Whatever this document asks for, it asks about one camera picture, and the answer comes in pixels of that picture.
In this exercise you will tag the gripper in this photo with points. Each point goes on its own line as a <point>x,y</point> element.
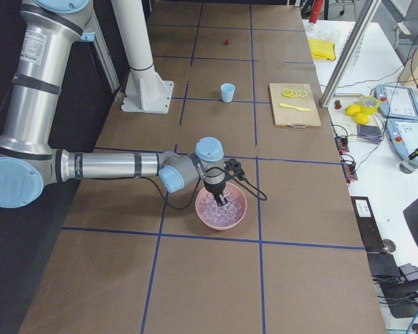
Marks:
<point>216,189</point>

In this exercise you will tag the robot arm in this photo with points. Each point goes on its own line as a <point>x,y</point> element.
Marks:
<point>28,164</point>

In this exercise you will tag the clear ice cubes pile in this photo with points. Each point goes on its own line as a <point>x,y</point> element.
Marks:
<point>223,216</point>

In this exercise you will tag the light blue paper cup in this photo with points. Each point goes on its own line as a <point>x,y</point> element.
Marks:
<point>227,91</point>

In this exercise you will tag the pink bowl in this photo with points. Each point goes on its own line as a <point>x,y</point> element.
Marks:
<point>235,190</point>

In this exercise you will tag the bamboo cutting board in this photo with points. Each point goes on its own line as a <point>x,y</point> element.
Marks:
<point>302,96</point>

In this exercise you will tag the yellow plastic knife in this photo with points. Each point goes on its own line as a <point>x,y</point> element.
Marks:
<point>297,108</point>

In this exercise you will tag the lemon slice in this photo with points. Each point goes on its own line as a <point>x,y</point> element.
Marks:
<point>287,93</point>

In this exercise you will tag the whole lemon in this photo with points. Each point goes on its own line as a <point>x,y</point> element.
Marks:
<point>353,109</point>
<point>361,119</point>

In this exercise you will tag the purple grey cloth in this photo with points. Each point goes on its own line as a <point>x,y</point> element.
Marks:
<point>370,133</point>

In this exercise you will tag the yellow tape roll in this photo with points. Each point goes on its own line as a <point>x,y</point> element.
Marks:
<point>369,105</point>

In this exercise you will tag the yellow cloth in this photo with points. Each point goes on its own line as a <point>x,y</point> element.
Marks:
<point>322,50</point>

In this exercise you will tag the teach pendant near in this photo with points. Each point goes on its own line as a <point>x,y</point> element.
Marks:
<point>403,134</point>

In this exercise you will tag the teach pendant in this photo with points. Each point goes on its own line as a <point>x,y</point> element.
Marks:
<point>397,102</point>
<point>403,134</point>

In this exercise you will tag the teach pendant far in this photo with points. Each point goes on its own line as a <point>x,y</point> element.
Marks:
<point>397,102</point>

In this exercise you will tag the red fire extinguisher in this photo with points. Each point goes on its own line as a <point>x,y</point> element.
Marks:
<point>316,8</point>

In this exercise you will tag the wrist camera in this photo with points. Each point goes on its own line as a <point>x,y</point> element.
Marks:
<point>234,168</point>

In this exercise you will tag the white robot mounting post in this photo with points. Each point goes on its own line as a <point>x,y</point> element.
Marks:
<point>145,91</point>

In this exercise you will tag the aluminium frame post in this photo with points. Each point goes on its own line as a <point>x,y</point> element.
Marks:
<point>364,19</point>

